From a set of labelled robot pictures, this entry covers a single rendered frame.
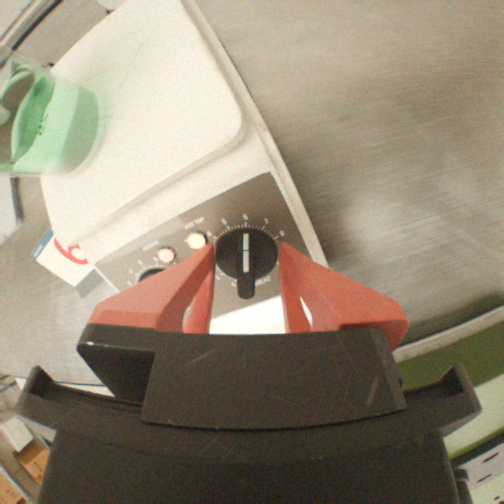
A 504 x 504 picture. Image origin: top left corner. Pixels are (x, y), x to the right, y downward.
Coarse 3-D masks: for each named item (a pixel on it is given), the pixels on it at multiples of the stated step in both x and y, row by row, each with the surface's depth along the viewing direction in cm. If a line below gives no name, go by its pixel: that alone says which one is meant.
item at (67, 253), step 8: (56, 240) 19; (48, 248) 19; (56, 248) 20; (64, 248) 20; (72, 248) 20; (40, 256) 20; (48, 256) 20; (56, 256) 20; (64, 256) 20; (72, 256) 20; (80, 256) 21; (48, 264) 20; (56, 264) 21; (64, 264) 21; (72, 264) 21; (80, 264) 21; (88, 264) 21; (56, 272) 21; (64, 272) 22; (72, 272) 22; (80, 272) 22; (72, 280) 22
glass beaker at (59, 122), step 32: (0, 64) 4; (32, 64) 5; (0, 96) 5; (32, 96) 6; (64, 96) 7; (96, 96) 9; (0, 128) 5; (32, 128) 6; (64, 128) 8; (96, 128) 9; (0, 160) 6; (32, 160) 7; (64, 160) 9
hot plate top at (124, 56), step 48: (144, 0) 9; (96, 48) 10; (144, 48) 9; (192, 48) 9; (144, 96) 9; (192, 96) 9; (144, 144) 10; (192, 144) 9; (48, 192) 12; (96, 192) 11; (144, 192) 10
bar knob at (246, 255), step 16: (224, 240) 13; (240, 240) 12; (256, 240) 13; (224, 256) 13; (240, 256) 12; (256, 256) 13; (272, 256) 13; (224, 272) 14; (240, 272) 12; (256, 272) 14; (240, 288) 13
